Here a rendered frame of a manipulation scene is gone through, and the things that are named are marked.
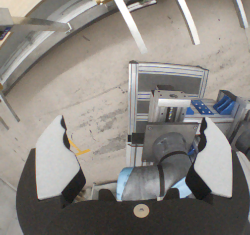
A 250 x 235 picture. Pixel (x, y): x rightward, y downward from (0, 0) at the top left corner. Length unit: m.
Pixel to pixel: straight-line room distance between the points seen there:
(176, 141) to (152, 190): 0.20
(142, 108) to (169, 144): 0.94
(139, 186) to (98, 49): 1.32
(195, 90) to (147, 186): 1.23
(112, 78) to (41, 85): 0.97
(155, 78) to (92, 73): 0.71
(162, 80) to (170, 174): 1.03
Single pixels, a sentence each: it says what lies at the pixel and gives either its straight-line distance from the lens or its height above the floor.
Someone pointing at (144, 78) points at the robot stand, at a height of 0.21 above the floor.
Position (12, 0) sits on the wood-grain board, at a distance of 0.84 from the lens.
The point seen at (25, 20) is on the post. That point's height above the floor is 1.07.
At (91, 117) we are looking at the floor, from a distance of 1.77.
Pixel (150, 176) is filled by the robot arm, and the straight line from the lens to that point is 0.41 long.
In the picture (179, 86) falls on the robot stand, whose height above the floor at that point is 0.21.
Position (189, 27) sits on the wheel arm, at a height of 0.86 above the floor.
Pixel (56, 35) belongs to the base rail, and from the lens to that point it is 0.84.
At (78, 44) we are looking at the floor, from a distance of 1.52.
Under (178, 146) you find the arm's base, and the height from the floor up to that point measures 1.10.
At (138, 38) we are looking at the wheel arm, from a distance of 0.57.
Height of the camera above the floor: 1.42
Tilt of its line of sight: 60 degrees down
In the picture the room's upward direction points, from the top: 175 degrees counter-clockwise
